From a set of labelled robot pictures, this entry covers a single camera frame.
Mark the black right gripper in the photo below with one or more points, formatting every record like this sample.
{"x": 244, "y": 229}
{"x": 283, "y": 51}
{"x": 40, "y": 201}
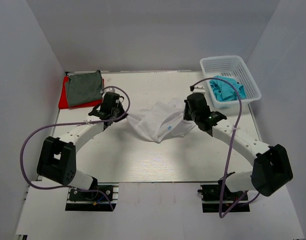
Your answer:
{"x": 187, "y": 116}

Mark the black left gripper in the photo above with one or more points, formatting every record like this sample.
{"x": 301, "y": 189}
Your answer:
{"x": 120, "y": 105}

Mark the white t shirt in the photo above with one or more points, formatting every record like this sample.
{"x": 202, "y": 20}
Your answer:
{"x": 161, "y": 121}

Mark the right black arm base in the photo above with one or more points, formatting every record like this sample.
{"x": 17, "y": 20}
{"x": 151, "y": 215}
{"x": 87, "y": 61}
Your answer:
{"x": 210, "y": 196}

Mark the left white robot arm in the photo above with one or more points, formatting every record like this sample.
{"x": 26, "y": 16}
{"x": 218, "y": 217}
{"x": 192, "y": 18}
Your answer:
{"x": 57, "y": 160}

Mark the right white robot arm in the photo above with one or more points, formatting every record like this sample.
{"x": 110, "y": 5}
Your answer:
{"x": 270, "y": 164}

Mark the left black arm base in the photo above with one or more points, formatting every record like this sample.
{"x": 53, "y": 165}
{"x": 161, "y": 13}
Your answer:
{"x": 93, "y": 201}

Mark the white plastic basket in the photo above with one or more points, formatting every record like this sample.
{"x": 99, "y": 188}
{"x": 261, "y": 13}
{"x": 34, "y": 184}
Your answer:
{"x": 235, "y": 68}

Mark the teal crumpled t shirt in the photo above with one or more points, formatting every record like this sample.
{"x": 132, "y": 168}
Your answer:
{"x": 224, "y": 92}

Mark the folded grey t shirt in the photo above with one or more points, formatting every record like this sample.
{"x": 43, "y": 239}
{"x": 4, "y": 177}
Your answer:
{"x": 84, "y": 88}

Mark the folded red t shirt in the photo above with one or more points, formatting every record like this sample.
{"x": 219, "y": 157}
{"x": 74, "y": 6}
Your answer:
{"x": 63, "y": 103}

